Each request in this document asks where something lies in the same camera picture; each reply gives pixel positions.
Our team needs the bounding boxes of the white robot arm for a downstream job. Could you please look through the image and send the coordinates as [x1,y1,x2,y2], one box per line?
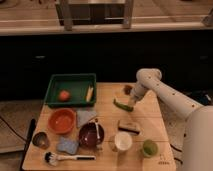
[128,68,213,171]

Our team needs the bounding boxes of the blue sponge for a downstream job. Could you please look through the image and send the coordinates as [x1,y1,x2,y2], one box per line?
[56,137,79,155]

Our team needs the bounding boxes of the white spoon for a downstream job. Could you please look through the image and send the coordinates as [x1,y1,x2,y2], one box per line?
[95,120,101,140]

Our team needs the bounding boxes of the orange tomato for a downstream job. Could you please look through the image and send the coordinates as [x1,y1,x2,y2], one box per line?
[58,90,71,102]

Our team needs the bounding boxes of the orange red bowl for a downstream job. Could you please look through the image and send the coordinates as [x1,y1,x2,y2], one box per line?
[48,108,76,134]

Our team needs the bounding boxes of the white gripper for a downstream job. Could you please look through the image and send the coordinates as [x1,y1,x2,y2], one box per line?
[127,83,148,107]

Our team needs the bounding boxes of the wooden chair frame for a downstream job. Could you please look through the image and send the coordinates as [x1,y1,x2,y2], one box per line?
[55,0,134,31]

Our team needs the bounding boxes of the white cup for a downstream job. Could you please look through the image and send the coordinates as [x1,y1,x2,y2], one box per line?
[110,132,133,152]

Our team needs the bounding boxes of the dark red bowl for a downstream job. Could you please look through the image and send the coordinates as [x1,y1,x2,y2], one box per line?
[78,122,105,149]

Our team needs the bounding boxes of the small metal cup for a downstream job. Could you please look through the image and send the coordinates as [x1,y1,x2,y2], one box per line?
[32,132,50,149]

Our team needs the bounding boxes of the grey cloth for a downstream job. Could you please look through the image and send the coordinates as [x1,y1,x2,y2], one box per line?
[77,110,97,128]

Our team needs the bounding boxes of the brown grape cluster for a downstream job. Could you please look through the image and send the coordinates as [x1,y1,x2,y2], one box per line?
[123,85,133,95]

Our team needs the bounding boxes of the yellow corn piece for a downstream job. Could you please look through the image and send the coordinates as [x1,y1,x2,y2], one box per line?
[86,86,94,102]

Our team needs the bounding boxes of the white dish brush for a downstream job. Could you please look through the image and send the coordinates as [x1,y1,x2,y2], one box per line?
[44,152,96,166]

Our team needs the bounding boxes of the black cable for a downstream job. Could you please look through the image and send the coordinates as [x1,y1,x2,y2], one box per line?
[170,143,185,165]

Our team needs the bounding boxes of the green plastic tray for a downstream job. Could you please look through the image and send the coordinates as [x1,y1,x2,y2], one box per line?
[44,73,97,108]

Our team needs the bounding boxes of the green cup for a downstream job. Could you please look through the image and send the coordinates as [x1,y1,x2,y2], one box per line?
[141,139,158,158]

